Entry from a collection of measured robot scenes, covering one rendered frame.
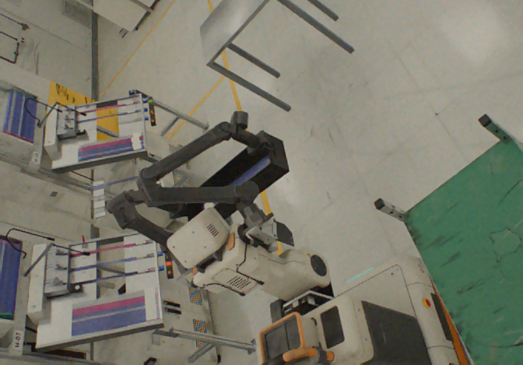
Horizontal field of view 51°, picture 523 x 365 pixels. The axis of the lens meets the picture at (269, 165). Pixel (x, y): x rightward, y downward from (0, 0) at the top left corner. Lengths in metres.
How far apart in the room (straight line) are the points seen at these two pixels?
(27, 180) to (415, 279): 2.96
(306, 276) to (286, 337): 0.29
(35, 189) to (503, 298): 3.61
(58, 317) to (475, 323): 2.49
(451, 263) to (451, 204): 0.19
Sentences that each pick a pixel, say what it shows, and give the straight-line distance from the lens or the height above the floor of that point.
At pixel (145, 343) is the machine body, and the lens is 3.66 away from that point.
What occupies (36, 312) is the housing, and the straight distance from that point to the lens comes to 3.51.
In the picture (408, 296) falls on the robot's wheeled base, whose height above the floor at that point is 0.28.
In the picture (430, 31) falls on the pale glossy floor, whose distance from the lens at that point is 3.64.
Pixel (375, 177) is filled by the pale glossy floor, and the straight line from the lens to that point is 3.37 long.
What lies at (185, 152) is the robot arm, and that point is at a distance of 2.08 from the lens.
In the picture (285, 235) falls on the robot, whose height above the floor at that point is 0.93.
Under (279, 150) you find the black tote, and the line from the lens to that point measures 2.35.
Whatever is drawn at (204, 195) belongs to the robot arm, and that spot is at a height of 1.40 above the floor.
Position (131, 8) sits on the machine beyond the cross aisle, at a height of 0.25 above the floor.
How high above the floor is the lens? 2.46
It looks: 37 degrees down
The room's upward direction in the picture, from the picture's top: 65 degrees counter-clockwise
